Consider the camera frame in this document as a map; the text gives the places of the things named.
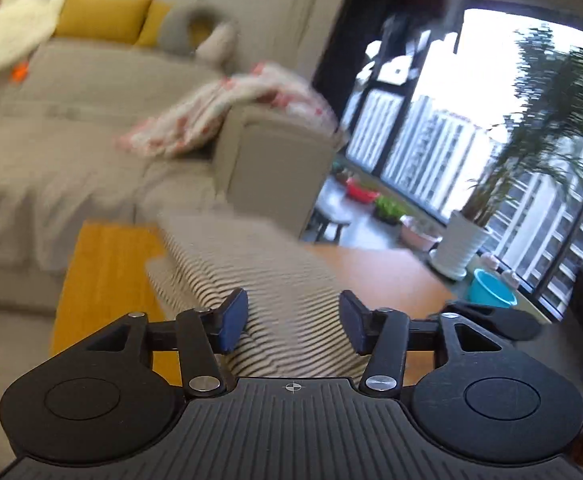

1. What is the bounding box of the striped knit sweater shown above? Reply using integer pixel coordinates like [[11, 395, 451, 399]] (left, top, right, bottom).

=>
[[146, 211, 369, 380]]

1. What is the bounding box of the blue plastic basin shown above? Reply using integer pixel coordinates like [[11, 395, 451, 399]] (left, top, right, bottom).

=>
[[467, 269, 517, 309]]

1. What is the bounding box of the pink metal bowl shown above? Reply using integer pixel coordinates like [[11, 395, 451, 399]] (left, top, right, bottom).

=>
[[400, 216, 442, 252]]

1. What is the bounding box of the green plant tray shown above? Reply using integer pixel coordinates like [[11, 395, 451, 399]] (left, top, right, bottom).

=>
[[373, 195, 409, 226]]

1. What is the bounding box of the small dark stool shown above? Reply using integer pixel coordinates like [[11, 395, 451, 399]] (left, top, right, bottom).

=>
[[305, 195, 351, 245]]

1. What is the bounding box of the red plastic basin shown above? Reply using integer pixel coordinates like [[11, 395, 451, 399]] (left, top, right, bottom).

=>
[[346, 178, 380, 205]]

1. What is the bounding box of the pink floral blanket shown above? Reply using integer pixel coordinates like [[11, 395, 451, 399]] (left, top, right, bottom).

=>
[[116, 63, 338, 158]]

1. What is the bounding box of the potted palm plant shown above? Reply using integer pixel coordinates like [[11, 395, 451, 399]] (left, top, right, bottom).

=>
[[428, 27, 583, 281]]

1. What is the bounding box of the beige sofa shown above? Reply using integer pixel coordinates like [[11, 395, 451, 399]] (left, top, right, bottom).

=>
[[0, 40, 340, 314]]

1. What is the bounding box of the grey neck pillow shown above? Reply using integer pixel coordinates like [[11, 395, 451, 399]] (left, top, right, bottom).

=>
[[157, 6, 239, 66]]

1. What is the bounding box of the yellow cushion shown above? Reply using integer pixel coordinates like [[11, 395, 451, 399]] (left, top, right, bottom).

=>
[[54, 0, 173, 48]]

